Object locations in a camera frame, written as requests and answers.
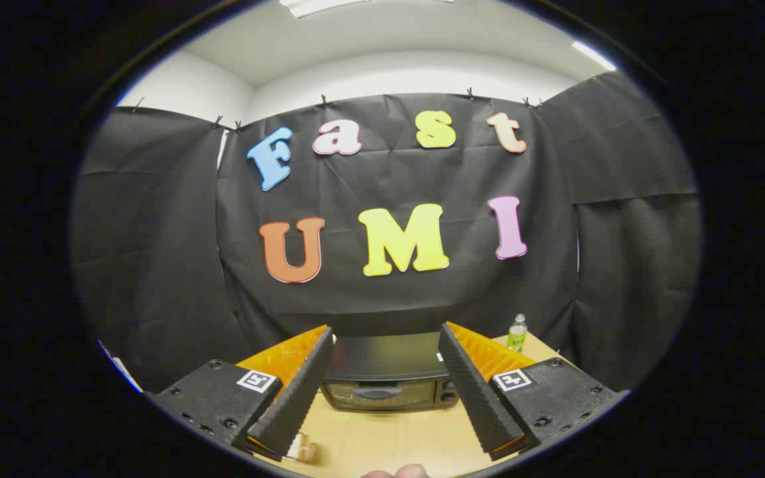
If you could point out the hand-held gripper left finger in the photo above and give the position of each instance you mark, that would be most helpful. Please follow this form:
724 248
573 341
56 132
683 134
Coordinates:
299 392

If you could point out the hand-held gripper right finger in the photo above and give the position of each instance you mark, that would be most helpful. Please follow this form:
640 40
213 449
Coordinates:
472 392

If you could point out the lettuce sandwich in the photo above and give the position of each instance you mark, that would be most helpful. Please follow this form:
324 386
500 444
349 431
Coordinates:
307 453

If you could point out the black toaster oven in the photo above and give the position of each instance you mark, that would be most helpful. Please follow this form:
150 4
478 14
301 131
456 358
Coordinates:
382 358

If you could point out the green label plastic bottle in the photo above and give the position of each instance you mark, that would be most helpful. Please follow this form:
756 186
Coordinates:
517 335

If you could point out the black backdrop cloth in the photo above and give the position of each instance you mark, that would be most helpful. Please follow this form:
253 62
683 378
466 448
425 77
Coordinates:
389 292

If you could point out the ceiling light panel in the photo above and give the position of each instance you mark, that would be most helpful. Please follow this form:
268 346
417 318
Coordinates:
316 5

